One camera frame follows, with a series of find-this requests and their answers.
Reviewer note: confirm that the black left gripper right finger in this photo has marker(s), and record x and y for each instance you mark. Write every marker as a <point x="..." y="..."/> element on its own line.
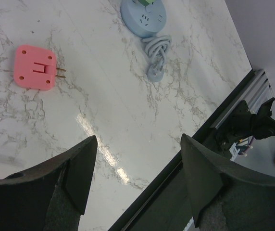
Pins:
<point x="223" y="195"/>

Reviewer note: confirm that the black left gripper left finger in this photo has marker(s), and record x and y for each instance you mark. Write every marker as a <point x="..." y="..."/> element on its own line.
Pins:
<point x="51" y="196"/>

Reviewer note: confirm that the coral square adapter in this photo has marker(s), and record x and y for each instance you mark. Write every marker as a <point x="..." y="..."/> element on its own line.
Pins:
<point x="35" y="68"/>

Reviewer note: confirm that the blue round power strip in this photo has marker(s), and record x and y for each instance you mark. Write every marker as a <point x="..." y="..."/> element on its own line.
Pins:
<point x="146" y="22"/>

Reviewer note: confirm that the green cube plug adapter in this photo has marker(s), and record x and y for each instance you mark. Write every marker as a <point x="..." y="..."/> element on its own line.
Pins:
<point x="146" y="2"/>

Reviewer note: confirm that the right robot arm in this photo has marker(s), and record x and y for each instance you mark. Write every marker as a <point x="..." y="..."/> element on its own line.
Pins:
<point x="241" y="124"/>

